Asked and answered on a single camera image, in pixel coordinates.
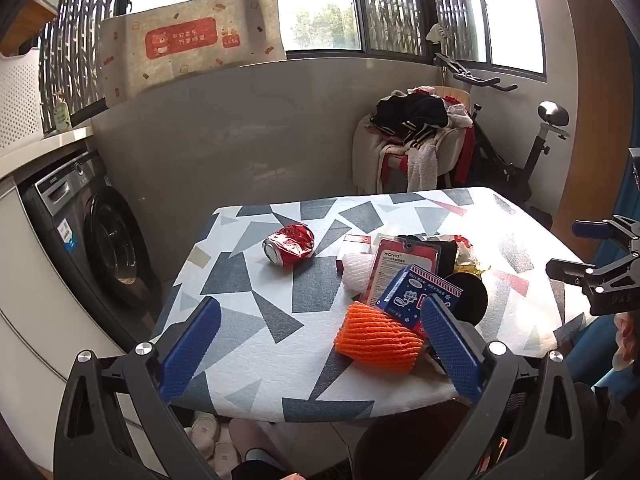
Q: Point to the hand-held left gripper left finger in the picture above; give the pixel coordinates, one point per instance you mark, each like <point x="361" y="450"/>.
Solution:
<point x="192" y="345"/>

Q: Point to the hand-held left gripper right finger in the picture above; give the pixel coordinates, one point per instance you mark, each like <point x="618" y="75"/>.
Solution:
<point x="450" y="345"/>

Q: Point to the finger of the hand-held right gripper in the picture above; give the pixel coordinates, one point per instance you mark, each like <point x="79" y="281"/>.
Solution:
<point x="565" y="267"/>
<point x="589" y="229"/>

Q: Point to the crushed red soda can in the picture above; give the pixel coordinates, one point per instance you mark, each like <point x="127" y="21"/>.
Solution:
<point x="290" y="242"/>

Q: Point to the person's right hand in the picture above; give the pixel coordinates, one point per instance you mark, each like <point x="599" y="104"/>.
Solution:
<point x="626" y="340"/>

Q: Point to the black round lid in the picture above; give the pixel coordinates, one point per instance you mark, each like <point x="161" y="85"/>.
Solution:
<point x="470" y="297"/>

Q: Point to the blue paper carton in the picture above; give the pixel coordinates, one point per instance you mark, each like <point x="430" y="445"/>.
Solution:
<point x="410" y="295"/>

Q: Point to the orange foam fruit net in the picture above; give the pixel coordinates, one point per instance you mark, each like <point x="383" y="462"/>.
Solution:
<point x="375" y="337"/>

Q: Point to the crumpled gold foil wrapper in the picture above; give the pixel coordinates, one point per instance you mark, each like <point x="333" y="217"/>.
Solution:
<point x="470" y="262"/>

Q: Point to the white slipper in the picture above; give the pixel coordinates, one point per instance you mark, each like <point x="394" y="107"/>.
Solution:
<point x="222" y="460"/>
<point x="206" y="429"/>

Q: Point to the black cloth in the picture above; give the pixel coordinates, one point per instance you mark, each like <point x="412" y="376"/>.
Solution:
<point x="445" y="257"/>

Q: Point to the black exercise bike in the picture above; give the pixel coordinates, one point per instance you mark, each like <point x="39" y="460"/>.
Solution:
<point x="537" y="155"/>

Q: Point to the geometric patterned tablecloth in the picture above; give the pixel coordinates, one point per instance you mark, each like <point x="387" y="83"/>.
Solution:
<point x="280" y="320"/>

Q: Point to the red product package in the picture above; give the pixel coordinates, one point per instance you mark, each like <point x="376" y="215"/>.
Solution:
<point x="395" y="265"/>

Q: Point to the white foam fruit net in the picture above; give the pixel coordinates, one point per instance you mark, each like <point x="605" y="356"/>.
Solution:
<point x="357" y="272"/>

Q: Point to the grey front-load washing machine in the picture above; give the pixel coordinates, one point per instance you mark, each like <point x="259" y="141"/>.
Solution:
<point x="110" y="250"/>

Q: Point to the red and white cigarette box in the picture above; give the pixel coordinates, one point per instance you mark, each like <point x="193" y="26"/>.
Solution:
<point x="356" y="246"/>

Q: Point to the beige chair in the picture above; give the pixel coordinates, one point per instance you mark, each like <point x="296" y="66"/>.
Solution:
<point x="447" y="145"/>

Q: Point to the white fleece garment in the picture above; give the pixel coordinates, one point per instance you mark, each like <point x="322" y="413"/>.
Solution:
<point x="422" y="165"/>

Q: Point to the cream throw blanket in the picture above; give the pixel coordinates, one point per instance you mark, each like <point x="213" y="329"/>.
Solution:
<point x="362" y="155"/>

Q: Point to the black striped jacket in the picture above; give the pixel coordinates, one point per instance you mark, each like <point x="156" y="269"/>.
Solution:
<point x="410" y="110"/>

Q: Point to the white rag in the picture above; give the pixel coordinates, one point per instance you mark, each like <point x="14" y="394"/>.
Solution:
<point x="439" y="32"/>

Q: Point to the patterned window grille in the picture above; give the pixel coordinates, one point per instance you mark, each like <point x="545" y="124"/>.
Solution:
<point x="82" y="35"/>
<point x="392" y="5"/>
<point x="460" y="10"/>

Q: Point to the green detergent bottle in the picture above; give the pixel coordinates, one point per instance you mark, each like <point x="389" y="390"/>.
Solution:
<point x="61" y="115"/>

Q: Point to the white perforated laundry basket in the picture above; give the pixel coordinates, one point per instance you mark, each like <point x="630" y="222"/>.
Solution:
<point x="17" y="100"/>

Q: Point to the beige printed mat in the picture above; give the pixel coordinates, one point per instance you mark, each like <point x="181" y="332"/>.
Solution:
<point x="190" y="40"/>

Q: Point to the wooden shelf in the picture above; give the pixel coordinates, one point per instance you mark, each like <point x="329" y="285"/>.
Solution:
<point x="37" y="12"/>

